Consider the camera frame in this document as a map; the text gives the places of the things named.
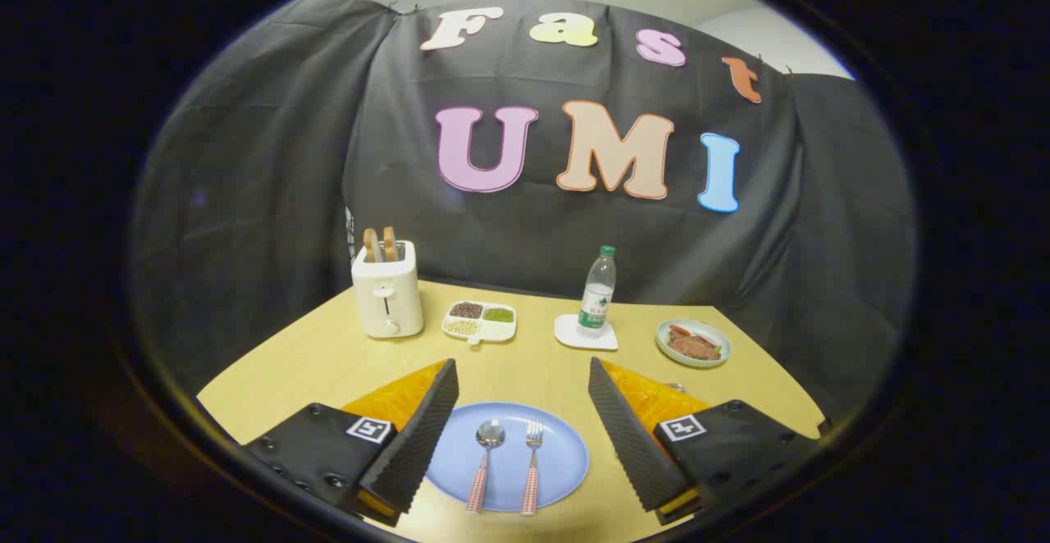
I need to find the clear plastic water bottle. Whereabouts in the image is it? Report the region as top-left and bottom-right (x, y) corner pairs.
(577, 245), (618, 337)

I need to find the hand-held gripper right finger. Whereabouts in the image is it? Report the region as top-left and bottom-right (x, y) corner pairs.
(587, 356), (821, 526)

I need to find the checkered handle spoon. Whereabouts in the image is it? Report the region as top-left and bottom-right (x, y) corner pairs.
(466, 420), (506, 515)

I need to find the sliced meat with vegetables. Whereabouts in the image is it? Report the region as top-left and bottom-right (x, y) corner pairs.
(669, 326), (723, 361)

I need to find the blue round plate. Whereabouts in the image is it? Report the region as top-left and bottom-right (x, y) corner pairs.
(425, 402), (591, 513)

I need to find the checkered handle fork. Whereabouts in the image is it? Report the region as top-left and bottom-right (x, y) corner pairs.
(521, 421), (545, 517)

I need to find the black backdrop cloth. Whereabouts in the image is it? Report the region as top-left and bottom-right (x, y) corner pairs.
(127, 0), (918, 425)

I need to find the white square coaster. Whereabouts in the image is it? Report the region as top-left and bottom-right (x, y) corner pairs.
(554, 314), (619, 352)

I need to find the pale green plate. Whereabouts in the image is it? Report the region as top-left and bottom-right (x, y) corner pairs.
(655, 319), (732, 368)

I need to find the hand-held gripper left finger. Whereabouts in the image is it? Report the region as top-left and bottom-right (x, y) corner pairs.
(244, 358), (460, 527)

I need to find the white divided bean dish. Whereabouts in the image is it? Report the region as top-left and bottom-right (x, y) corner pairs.
(441, 301), (518, 345)

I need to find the white toaster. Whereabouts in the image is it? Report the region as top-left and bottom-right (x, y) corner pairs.
(351, 240), (425, 340)

